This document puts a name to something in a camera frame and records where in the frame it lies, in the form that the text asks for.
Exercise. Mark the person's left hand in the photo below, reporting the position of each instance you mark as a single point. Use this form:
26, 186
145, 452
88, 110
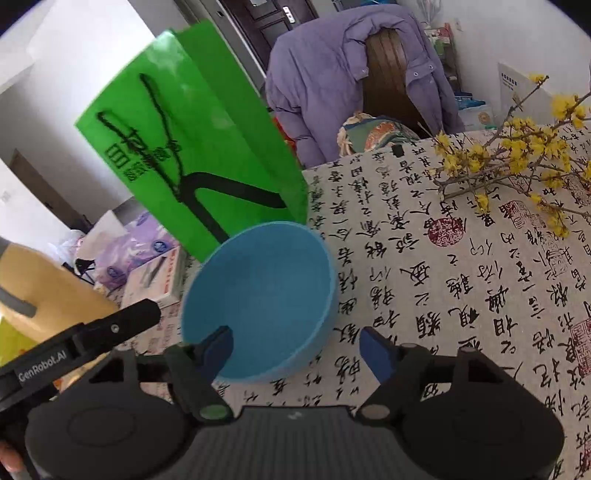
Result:
9, 457

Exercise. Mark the green paper bag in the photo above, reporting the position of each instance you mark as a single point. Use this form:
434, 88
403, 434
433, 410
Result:
184, 138

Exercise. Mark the purple tissue packet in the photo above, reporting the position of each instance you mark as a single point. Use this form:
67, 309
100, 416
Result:
138, 240

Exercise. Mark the white plastic bag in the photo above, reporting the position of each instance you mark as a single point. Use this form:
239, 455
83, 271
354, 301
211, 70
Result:
78, 244

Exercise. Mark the yellow flower branch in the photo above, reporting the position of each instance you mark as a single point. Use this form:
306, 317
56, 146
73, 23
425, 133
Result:
517, 141

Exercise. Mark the patterned seat cushion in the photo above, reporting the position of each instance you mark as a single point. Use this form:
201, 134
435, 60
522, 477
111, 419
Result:
378, 134

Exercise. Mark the blue bowl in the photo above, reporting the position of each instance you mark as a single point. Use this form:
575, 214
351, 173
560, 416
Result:
268, 286

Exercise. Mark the dark wooden door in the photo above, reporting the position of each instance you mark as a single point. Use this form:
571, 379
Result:
263, 18

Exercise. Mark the white board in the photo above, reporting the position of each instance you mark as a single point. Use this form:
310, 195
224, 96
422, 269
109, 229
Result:
521, 92

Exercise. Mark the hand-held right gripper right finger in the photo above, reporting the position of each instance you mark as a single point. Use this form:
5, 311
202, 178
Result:
376, 354

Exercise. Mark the calligraphy printed tablecloth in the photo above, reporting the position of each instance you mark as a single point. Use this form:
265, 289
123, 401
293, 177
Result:
461, 300

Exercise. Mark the white box with red print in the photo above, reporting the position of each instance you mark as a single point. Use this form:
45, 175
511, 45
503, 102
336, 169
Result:
152, 281

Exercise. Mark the yellow stool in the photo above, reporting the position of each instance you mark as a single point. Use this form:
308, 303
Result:
46, 281

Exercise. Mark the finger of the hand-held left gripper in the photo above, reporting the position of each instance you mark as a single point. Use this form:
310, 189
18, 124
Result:
124, 323

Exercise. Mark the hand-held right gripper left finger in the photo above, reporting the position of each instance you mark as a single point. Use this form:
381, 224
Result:
219, 345

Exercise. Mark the purple padded jacket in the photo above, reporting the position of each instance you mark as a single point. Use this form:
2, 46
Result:
314, 83

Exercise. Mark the blue and white bag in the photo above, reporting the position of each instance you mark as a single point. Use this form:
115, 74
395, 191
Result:
475, 113

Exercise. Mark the wooden chair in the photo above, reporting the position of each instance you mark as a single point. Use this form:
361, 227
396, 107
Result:
388, 78

